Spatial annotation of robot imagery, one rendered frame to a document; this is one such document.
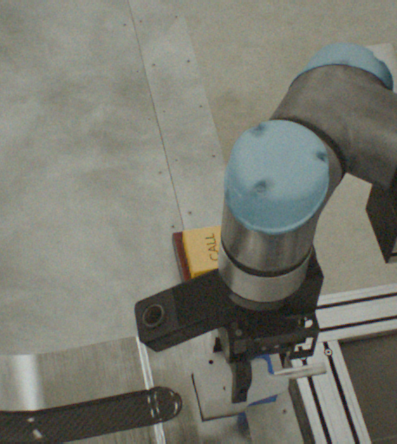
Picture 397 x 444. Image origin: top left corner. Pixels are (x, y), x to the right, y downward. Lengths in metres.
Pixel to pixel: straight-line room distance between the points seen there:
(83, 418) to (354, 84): 0.46
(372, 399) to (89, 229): 0.75
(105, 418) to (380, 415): 0.86
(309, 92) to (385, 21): 1.88
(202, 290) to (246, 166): 0.20
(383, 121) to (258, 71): 1.73
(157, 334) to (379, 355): 1.03
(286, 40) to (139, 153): 1.30
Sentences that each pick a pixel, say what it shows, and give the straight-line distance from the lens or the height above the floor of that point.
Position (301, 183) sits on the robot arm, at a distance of 0.81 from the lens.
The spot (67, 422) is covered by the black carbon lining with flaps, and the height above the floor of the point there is 0.88.
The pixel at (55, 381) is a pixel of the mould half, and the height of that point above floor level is 0.88.
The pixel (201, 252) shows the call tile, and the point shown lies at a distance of 1.30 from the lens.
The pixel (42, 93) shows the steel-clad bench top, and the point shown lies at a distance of 1.49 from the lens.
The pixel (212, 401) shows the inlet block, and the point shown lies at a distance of 1.10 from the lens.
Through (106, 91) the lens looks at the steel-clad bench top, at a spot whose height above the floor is 0.80.
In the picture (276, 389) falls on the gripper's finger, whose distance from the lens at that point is 1.08.
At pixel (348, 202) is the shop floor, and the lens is 2.40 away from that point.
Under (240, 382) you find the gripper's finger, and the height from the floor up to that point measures 1.02.
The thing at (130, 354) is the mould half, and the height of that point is 0.89.
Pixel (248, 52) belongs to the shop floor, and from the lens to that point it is 2.65.
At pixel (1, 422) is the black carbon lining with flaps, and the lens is 1.14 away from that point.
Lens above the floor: 1.92
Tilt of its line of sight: 55 degrees down
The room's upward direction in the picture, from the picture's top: 4 degrees clockwise
